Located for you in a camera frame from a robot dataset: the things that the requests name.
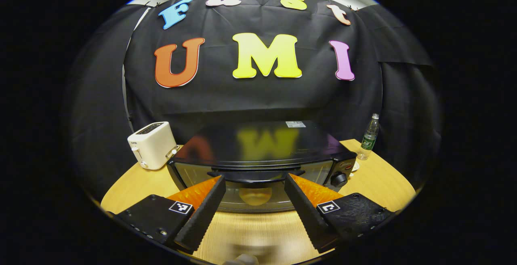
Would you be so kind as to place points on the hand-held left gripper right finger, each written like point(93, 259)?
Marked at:
point(307, 212)

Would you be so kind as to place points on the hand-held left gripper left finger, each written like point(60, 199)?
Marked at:
point(204, 212)

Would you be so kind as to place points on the round yellow bread bun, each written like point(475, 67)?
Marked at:
point(255, 195)

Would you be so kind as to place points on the white toaster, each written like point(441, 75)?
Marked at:
point(151, 146)

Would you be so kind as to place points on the black electric oven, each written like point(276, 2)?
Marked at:
point(262, 144)

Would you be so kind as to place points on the clear plastic water bottle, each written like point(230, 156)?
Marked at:
point(368, 141)

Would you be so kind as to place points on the white divided condiment dish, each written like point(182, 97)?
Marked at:
point(355, 167)

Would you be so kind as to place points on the black backdrop cloth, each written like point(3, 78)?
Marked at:
point(262, 99)

